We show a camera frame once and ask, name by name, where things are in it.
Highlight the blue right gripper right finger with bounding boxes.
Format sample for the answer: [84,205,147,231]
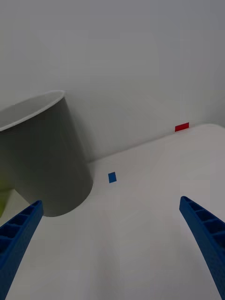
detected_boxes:
[179,196,225,300]

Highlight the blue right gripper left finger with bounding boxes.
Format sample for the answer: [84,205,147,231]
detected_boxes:
[0,200,45,300]

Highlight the yellow-green plastic waste bin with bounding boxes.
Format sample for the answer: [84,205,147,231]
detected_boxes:
[0,164,17,218]

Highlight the grey plastic waste bin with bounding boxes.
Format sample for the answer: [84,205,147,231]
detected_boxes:
[0,90,94,218]

